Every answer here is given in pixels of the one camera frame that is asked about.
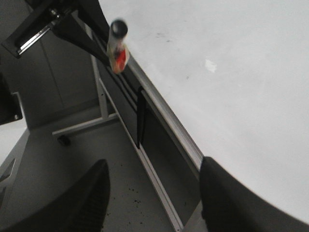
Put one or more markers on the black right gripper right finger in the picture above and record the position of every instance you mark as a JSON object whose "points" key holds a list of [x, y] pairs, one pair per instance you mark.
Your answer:
{"points": [[228, 206]]}

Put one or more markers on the white whiteboard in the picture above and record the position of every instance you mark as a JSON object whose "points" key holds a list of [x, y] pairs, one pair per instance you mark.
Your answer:
{"points": [[236, 74]]}

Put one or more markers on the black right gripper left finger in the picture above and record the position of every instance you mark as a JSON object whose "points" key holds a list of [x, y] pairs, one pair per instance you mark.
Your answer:
{"points": [[82, 208]]}

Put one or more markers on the black caster wheel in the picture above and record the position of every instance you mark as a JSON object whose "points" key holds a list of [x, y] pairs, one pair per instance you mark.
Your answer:
{"points": [[64, 140]]}

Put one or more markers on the white whiteboard stand frame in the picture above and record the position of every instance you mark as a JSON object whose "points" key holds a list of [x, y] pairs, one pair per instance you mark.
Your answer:
{"points": [[106, 117]]}

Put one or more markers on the white black-tipped whiteboard marker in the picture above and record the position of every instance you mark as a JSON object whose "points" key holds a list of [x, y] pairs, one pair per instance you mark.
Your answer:
{"points": [[117, 50]]}

